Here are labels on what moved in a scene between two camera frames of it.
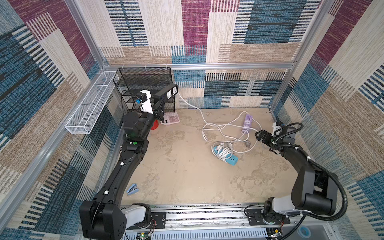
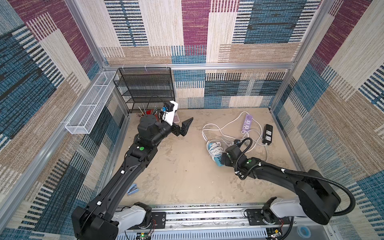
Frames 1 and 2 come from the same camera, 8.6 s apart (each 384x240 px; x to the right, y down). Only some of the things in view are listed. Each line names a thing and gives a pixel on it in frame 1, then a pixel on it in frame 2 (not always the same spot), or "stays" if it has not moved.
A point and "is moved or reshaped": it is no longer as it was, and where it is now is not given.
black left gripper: [157, 113] to [184, 129]
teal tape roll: [304, 231] stays
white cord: [221, 151] is moved or reshaped
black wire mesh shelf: [158, 80] stays
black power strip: [168, 93] is moved or reshaped
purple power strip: [248, 122] stays
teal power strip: [230, 159] is moved or reshaped
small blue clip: [132, 189] stays
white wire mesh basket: [82, 121] stays
